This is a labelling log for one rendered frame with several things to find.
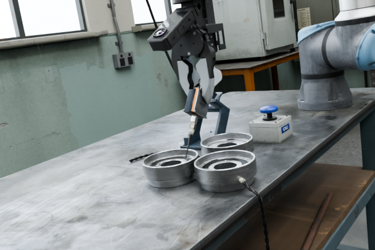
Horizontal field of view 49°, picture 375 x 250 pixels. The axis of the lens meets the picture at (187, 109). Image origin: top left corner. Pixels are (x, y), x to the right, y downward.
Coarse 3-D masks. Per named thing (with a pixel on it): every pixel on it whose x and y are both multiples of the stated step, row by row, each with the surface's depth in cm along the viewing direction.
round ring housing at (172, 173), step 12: (156, 156) 80; (168, 156) 81; (192, 156) 79; (144, 168) 74; (156, 168) 72; (168, 168) 71; (180, 168) 72; (192, 168) 73; (156, 180) 72; (168, 180) 72; (180, 180) 73; (192, 180) 74
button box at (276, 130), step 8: (256, 120) 94; (264, 120) 92; (272, 120) 91; (280, 120) 90; (288, 120) 92; (256, 128) 91; (264, 128) 90; (272, 128) 89; (280, 128) 89; (288, 128) 92; (256, 136) 92; (264, 136) 91; (272, 136) 89; (280, 136) 89; (288, 136) 92
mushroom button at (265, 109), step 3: (267, 105) 93; (270, 105) 92; (273, 105) 92; (261, 108) 92; (264, 108) 91; (267, 108) 91; (270, 108) 91; (273, 108) 91; (276, 108) 91; (261, 111) 92; (264, 111) 91; (267, 111) 91; (270, 111) 90; (273, 111) 91; (276, 111) 91; (267, 114) 92; (270, 114) 92; (267, 117) 92; (270, 117) 92
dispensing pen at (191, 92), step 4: (200, 88) 82; (192, 92) 81; (188, 96) 81; (192, 96) 81; (188, 100) 81; (192, 100) 80; (188, 104) 80; (192, 104) 80; (188, 108) 80; (188, 112) 80; (192, 112) 80; (192, 116) 81; (196, 116) 81; (192, 120) 80; (196, 120) 81; (192, 124) 80; (192, 128) 80; (192, 132) 80; (188, 140) 80; (188, 144) 79; (188, 148) 79
